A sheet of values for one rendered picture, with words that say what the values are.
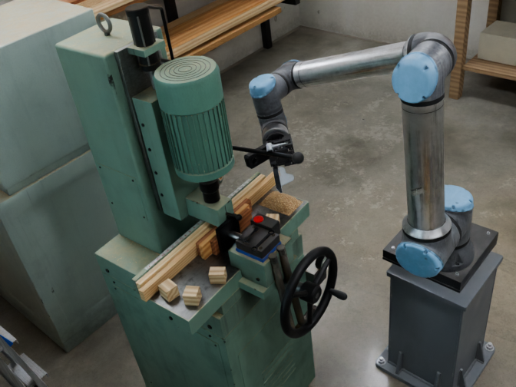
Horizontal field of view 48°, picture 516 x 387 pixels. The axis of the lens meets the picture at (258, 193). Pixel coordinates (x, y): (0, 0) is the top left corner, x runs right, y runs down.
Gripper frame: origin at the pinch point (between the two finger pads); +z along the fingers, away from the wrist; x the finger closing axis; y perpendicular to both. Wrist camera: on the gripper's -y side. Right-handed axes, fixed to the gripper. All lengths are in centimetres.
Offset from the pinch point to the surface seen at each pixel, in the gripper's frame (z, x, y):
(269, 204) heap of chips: -12.2, 18.3, -4.6
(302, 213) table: -9.9, 22.8, 5.2
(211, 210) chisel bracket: 2.9, 6.2, -20.8
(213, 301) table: 25.1, 22.4, -24.1
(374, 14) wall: -348, 66, 95
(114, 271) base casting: -8, 28, -62
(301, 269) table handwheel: 23.1, 19.1, 2.3
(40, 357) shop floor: -44, 94, -129
